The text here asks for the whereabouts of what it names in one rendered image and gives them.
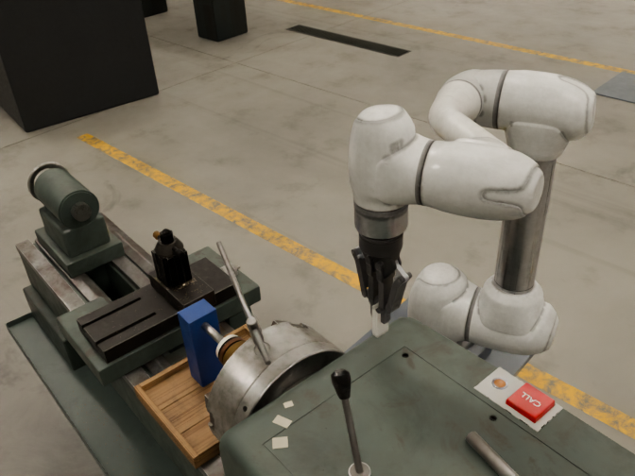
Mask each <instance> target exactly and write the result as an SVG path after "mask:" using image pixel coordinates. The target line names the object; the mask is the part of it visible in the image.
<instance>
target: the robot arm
mask: <svg viewBox="0 0 635 476"><path fill-rule="evenodd" d="M595 108H596V93H595V92H594V91H593V90H592V89H591V88H590V87H589V86H588V85H586V84H584V83H583V82H581V81H578V80H576V79H574V78H571V77H568V76H563V75H558V74H552V73H546V72H539V71H530V70H479V69H471V70H467V71H464V72H461V73H459V74H457V75H455V76H453V77H451V78H450V79H448V80H447V81H446V82H445V83H444V85H443V86H442V88H441V89H440V90H439V91H438V94H437V96H436V99H435V101H434V103H433V104H432V106H431V108H430V110H429V116H428V118H429V123H430V126H431V128H432V130H433V131H434V132H435V133H436V134H437V135H438V136H439V137H440V138H441V139H443V140H444V141H436V140H431V139H428V138H425V137H423V136H421V135H419V134H418V133H415V125H414V123H413V121H412V119H411V118H410V116H409V115H408V113H407V112H406V110H405V109H404V108H403V107H401V106H398V105H392V104H384V105H375V106H371V107H368V108H366V109H364V110H362V111H361V112H360V114H359V115H358V116H357V118H356V119H355V120H354V122H353V124H352V131H351V137H350V145H349V158H348V168H349V179H350V185H351V188H352V192H353V206H354V225H355V228H356V229H357V231H358V232H359V246H357V247H355V248H354V249H352V256H353V258H354V260H355V264H356V269H357V274H358V279H359V283H360V288H361V293H362V296H363V297H364V298H368V299H369V304H370V314H371V316H372V335H374V336H375V337H377V338H378V337H380V336H381V335H383V334H384V333H386V332H388V321H390V314H391V313H392V312H394V311H395V310H397V309H398V308H400V306H401V303H402V299H403V294H404V290H405V287H406V285H407V282H408V281H409V280H410V279H411V278H412V274H411V273H410V272H406V273H405V272H404V270H403V269H402V267H401V265H402V261H401V258H400V253H401V250H402V248H403V232H404V231H405V230H406V228H407V225H408V207H409V205H422V206H426V207H430V208H433V209H436V210H439V211H441V212H445V213H451V214H455V215H460V216H465V217H469V218H476V219H483V220H490V221H502V226H501V232H500V239H499V246H498V253H497V260H496V267H495V274H494V275H492V276H491V277H489V278H488V279H487V280H486V281H485V283H484V286H483V288H482V287H478V286H477V285H475V284H474V283H472V282H470V281H469V280H467V277H466V276H465V274H464V273H463V272H462V271H460V270H459V269H458V268H457V267H455V266H453V265H450V264H448V263H431V264H429V265H427V266H426V267H424V268H423V269H422V271H421V272H420V273H419V275H418V276H417V278H416V280H415V282H414V284H413V286H412V288H411V290H410V294H409V300H408V310H407V317H412V318H414V319H416V320H418V321H419V322H421V323H423V324H424V325H426V326H428V327H429V328H431V329H433V330H434V331H436V332H438V333H440V334H442V335H443V336H445V337H447V338H448V339H450V340H452V341H454V342H455V343H457V344H458V345H459V346H461V347H463V348H464V349H467V348H469V347H471V346H473V345H474V344H476V345H478V346H481V347H485V348H488V349H494V350H498V351H502V352H506V353H511V354H518V355H532V354H540V353H543V352H544V351H546V350H548V349H549V348H550V347H551V345H552V342H553V339H554V336H555V333H556V330H557V327H558V316H557V312H556V311H555V309H554V308H553V306H552V305H551V304H550V303H547V302H544V298H543V291H542V289H541V287H540V285H539V284H538V283H537V282H536V281H535V278H536V272H537V267H538V261H539V256H540V251H541V241H542V235H543V230H544V225H545V219H546V214H547V212H548V206H549V201H550V195H551V191H552V185H553V179H554V174H555V169H556V164H557V158H558V157H559V156H560V155H561V154H562V153H563V152H564V150H565V149H566V147H567V145H568V143H569V142H570V141H577V140H579V139H581V138H583V137H585V136H586V135H587V134H588V133H589V132H590V131H591V130H592V127H593V122H594V116H595ZM482 127H485V128H495V129H501V130H504V131H505V135H506V144H505V143H503V142H502V141H500V140H498V139H497V138H496V137H494V136H493V135H492V134H490V133H489V132H488V131H486V130H485V129H483V128H482ZM395 272H396V275H395ZM394 276H395V278H393V277H394ZM393 280H395V281H394V282H393ZM367 287H368V289H367Z"/></svg>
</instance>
